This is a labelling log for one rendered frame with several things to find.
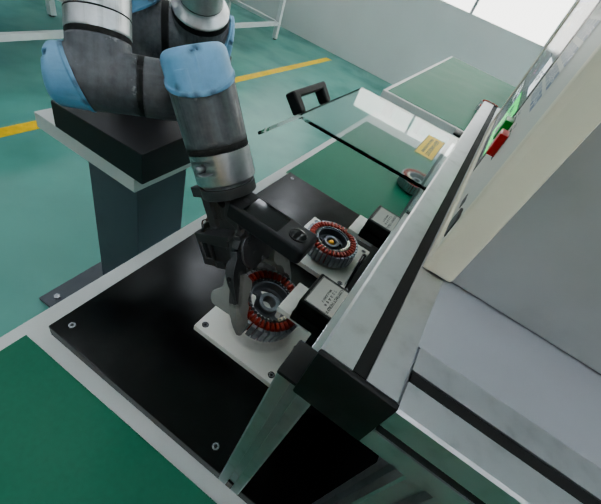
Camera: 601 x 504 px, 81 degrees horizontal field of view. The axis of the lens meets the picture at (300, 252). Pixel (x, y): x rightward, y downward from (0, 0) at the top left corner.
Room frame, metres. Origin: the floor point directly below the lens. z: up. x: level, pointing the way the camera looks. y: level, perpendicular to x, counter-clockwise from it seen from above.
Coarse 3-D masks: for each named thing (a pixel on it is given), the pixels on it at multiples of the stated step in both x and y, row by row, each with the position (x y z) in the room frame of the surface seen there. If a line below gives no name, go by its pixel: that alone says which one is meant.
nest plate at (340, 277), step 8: (320, 240) 0.59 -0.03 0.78; (360, 248) 0.62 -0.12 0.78; (360, 256) 0.60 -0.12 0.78; (304, 264) 0.50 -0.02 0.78; (312, 264) 0.51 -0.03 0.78; (352, 264) 0.56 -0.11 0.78; (312, 272) 0.50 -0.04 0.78; (320, 272) 0.50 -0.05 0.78; (328, 272) 0.51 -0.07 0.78; (336, 272) 0.52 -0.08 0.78; (344, 272) 0.53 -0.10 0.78; (336, 280) 0.50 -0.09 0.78; (344, 280) 0.51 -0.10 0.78
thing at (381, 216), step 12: (360, 216) 0.59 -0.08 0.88; (372, 216) 0.54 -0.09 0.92; (384, 216) 0.56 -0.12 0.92; (396, 216) 0.57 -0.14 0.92; (348, 228) 0.54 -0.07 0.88; (360, 228) 0.55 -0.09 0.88; (372, 228) 0.52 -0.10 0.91; (384, 228) 0.52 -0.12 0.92; (372, 240) 0.52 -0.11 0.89; (384, 240) 0.52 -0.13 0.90
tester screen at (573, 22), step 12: (588, 0) 0.47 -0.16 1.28; (576, 12) 0.52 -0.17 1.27; (588, 12) 0.38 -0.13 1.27; (564, 24) 0.57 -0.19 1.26; (576, 24) 0.41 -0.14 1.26; (564, 36) 0.44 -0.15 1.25; (552, 48) 0.49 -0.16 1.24; (540, 60) 0.54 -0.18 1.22; (552, 60) 0.39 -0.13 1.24; (528, 84) 0.46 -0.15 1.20; (516, 96) 0.50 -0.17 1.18
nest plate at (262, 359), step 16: (208, 320) 0.30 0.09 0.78; (224, 320) 0.31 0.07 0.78; (208, 336) 0.28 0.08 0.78; (224, 336) 0.29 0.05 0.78; (240, 336) 0.30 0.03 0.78; (288, 336) 0.33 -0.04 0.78; (304, 336) 0.35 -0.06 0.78; (224, 352) 0.27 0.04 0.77; (240, 352) 0.27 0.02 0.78; (256, 352) 0.28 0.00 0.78; (272, 352) 0.30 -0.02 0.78; (288, 352) 0.31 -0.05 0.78; (256, 368) 0.26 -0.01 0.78; (272, 368) 0.27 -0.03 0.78
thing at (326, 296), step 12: (324, 276) 0.35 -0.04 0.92; (300, 288) 0.35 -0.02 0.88; (312, 288) 0.32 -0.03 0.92; (324, 288) 0.33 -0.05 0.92; (336, 288) 0.34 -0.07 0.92; (288, 300) 0.32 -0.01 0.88; (300, 300) 0.30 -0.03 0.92; (312, 300) 0.30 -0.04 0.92; (324, 300) 0.31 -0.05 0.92; (336, 300) 0.32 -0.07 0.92; (288, 312) 0.30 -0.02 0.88; (300, 312) 0.29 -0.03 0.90; (312, 312) 0.29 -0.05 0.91; (324, 312) 0.29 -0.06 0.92; (300, 324) 0.29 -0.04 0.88; (312, 324) 0.28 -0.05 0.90; (324, 324) 0.28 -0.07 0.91
